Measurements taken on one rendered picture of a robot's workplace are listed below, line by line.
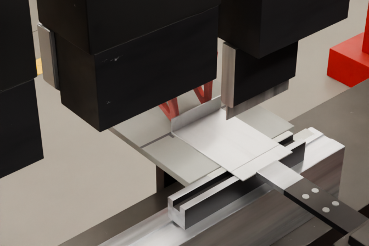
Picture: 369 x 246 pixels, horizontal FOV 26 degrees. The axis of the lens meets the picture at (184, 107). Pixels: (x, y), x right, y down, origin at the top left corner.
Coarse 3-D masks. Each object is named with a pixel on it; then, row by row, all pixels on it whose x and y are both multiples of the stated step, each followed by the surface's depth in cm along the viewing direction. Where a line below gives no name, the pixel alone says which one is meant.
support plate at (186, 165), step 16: (192, 96) 109; (144, 112) 105; (160, 112) 105; (256, 112) 105; (112, 128) 103; (128, 128) 102; (144, 128) 102; (160, 128) 102; (256, 128) 102; (272, 128) 102; (288, 128) 102; (128, 144) 101; (160, 144) 99; (176, 144) 99; (160, 160) 97; (176, 160) 97; (192, 160) 97; (208, 160) 97; (176, 176) 95; (192, 176) 94
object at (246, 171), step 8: (280, 144) 99; (272, 152) 98; (280, 152) 98; (288, 152) 98; (256, 160) 96; (264, 160) 96; (272, 160) 96; (240, 168) 95; (248, 168) 95; (256, 168) 95; (240, 176) 94; (248, 176) 94
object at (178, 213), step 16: (288, 144) 101; (304, 144) 100; (288, 160) 99; (208, 176) 94; (224, 176) 95; (176, 192) 92; (192, 192) 92; (208, 192) 92; (224, 192) 93; (240, 192) 95; (176, 208) 91; (192, 208) 90; (208, 208) 92; (192, 224) 91
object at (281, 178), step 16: (256, 176) 94; (272, 176) 93; (288, 176) 93; (288, 192) 91; (304, 192) 91; (320, 192) 91; (304, 208) 90; (320, 208) 89; (336, 208) 89; (352, 208) 89; (336, 224) 86; (352, 224) 86; (368, 224) 82; (352, 240) 81; (368, 240) 80
